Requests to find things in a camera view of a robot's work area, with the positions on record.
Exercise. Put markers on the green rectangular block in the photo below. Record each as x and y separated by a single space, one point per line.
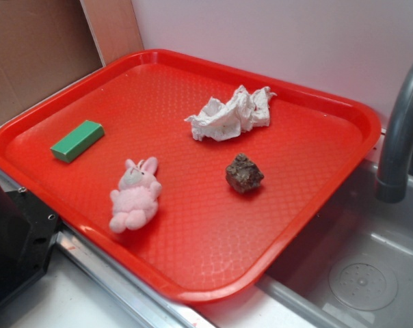
68 148

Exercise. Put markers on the red plastic tray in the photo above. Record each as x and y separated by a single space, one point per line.
207 241

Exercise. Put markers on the grey toy sink basin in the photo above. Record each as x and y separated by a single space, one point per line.
352 264

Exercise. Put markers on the brown rock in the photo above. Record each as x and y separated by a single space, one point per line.
243 175

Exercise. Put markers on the brown cardboard panel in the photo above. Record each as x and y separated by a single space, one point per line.
47 45

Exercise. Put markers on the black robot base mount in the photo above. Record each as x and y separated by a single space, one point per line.
28 229

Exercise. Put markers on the grey faucet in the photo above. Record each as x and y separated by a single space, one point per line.
396 158

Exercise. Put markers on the crumpled white paper towel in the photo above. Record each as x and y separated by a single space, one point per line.
243 112

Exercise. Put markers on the pink plush bunny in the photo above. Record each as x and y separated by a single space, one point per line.
135 201

